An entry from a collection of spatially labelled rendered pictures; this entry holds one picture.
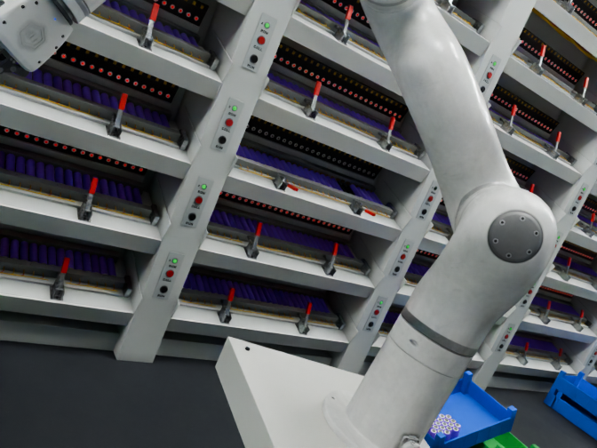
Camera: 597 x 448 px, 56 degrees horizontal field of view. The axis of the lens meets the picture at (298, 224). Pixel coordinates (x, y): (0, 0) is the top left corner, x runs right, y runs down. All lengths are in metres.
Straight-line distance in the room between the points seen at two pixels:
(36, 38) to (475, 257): 0.71
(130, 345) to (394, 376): 0.80
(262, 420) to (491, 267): 0.36
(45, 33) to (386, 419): 0.76
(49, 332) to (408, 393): 0.90
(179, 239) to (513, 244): 0.85
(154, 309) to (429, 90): 0.90
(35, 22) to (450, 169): 0.65
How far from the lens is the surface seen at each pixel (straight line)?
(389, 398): 0.85
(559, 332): 2.64
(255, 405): 0.82
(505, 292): 0.78
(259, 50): 1.32
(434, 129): 0.81
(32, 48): 0.98
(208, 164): 1.32
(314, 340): 1.72
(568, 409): 2.70
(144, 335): 1.47
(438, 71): 0.80
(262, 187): 1.40
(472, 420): 1.89
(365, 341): 1.84
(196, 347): 1.59
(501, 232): 0.73
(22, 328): 1.44
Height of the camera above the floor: 0.73
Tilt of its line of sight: 11 degrees down
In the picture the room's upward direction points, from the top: 23 degrees clockwise
